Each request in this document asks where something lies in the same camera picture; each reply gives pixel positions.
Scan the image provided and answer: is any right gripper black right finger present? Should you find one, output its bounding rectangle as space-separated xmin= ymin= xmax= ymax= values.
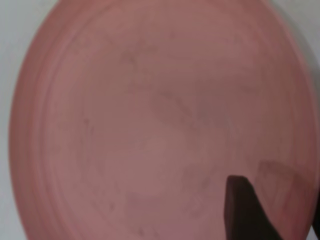
xmin=311 ymin=194 xmax=320 ymax=240

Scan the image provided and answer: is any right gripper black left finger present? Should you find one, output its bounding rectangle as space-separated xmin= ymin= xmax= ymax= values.
xmin=223 ymin=174 xmax=286 ymax=240

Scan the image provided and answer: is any pink plate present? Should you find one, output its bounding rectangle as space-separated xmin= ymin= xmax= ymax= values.
xmin=8 ymin=0 xmax=320 ymax=240

